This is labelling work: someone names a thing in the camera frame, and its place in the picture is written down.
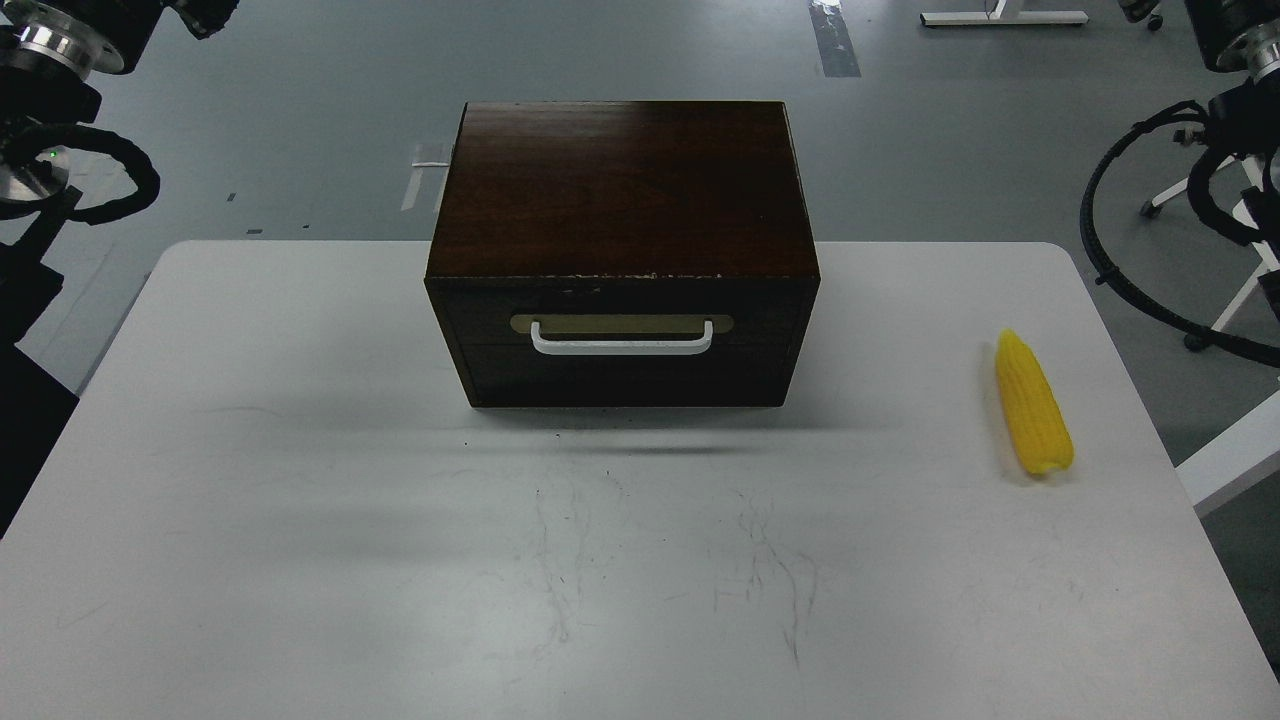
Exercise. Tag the dark wood drawer white handle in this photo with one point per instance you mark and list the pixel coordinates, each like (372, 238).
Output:
(709, 343)

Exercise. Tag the yellow corn cob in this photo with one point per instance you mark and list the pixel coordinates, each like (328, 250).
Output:
(1037, 430)

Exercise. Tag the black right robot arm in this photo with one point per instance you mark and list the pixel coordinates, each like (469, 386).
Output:
(1234, 36)

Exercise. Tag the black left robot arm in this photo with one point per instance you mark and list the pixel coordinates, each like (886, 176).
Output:
(50, 51)

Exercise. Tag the dark wooden drawer cabinet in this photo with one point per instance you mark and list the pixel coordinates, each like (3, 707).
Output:
(622, 191)

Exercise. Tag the white desk leg base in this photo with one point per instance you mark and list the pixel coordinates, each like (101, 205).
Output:
(1004, 14)

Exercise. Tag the white neighbouring table edge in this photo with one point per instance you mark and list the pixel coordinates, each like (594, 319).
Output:
(1239, 458)

